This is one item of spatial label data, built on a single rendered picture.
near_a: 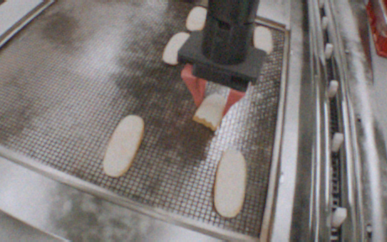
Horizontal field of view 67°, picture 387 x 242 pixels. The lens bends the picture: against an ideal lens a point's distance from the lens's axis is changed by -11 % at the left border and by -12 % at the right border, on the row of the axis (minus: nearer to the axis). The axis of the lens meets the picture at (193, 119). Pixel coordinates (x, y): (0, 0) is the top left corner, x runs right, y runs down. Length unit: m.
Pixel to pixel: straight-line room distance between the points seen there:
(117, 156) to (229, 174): 0.14
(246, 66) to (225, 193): 0.15
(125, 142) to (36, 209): 0.14
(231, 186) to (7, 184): 0.27
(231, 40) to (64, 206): 0.26
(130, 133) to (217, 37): 0.16
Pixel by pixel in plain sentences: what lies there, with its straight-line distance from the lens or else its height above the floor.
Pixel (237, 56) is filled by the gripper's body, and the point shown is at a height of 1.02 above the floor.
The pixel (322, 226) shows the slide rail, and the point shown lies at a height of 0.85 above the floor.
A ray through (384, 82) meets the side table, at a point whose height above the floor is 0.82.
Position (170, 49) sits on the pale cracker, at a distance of 0.56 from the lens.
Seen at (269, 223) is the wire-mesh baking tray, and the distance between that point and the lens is 0.40.
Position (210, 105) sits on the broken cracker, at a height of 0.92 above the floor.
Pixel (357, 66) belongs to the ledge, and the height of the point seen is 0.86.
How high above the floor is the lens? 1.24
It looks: 45 degrees down
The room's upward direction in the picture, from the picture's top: straight up
